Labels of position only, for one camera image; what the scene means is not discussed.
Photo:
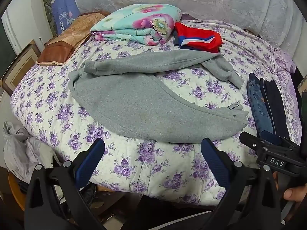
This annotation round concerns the blue printed cloth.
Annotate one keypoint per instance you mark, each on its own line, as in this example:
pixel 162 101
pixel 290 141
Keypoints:
pixel 63 7

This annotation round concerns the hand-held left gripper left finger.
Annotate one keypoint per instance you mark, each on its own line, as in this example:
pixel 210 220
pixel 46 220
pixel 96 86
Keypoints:
pixel 90 159

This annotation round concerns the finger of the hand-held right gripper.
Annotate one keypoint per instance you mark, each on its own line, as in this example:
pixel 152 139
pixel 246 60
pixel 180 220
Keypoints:
pixel 272 137
pixel 251 142

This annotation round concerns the orange wooden stool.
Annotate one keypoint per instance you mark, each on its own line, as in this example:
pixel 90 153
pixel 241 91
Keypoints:
pixel 16 191

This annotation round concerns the purple floral bedspread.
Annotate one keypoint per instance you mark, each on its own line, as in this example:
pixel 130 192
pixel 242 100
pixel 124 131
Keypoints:
pixel 153 172

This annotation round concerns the brown satin pillow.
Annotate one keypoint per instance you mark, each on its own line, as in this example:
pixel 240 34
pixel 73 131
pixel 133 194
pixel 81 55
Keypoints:
pixel 67 40

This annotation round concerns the white board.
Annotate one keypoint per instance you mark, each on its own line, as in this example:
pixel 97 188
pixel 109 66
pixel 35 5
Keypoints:
pixel 28 24

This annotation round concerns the blue jeans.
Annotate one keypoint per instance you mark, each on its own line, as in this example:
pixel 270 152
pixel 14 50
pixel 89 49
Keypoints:
pixel 260 107

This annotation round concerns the folded teal floral blanket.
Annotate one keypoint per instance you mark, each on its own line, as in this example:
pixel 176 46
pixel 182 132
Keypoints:
pixel 141 24

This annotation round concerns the folded red striped garment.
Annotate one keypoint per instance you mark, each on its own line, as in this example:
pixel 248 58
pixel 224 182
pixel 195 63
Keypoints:
pixel 199 37

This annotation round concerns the wooden picture frame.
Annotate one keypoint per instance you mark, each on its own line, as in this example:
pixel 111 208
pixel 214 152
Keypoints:
pixel 19 69

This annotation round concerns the person's right hand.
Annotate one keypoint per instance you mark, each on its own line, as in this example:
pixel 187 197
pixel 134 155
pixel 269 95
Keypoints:
pixel 292 194

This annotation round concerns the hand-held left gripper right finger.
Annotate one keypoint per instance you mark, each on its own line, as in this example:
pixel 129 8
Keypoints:
pixel 213 163

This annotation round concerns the grey sweat pants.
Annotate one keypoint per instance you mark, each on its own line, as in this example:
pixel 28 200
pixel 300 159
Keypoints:
pixel 144 110

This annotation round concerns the dark navy pants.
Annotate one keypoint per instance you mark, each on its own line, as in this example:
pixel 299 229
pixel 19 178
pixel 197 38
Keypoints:
pixel 275 107

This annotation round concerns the grey crumpled cloth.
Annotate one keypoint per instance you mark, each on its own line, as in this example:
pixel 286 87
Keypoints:
pixel 24 148

